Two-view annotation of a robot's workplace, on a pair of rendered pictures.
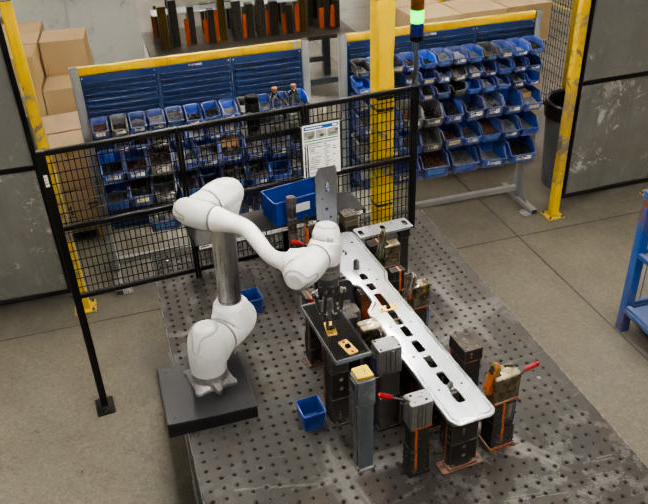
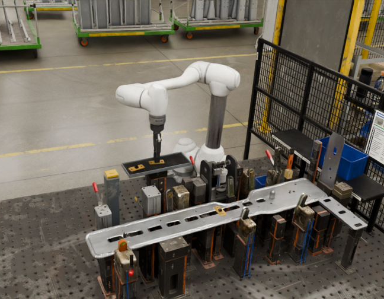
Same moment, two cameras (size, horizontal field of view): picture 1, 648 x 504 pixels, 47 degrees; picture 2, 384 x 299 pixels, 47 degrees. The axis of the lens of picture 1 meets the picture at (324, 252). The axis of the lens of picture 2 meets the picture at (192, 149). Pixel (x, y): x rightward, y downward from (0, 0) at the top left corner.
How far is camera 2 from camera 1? 305 cm
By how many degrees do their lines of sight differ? 69
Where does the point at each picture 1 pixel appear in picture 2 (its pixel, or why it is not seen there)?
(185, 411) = not seen: hidden behind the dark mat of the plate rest
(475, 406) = (101, 246)
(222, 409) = not seen: hidden behind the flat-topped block
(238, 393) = (169, 184)
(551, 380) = not seen: outside the picture
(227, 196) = (213, 73)
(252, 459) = (123, 197)
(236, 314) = (202, 151)
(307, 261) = (125, 88)
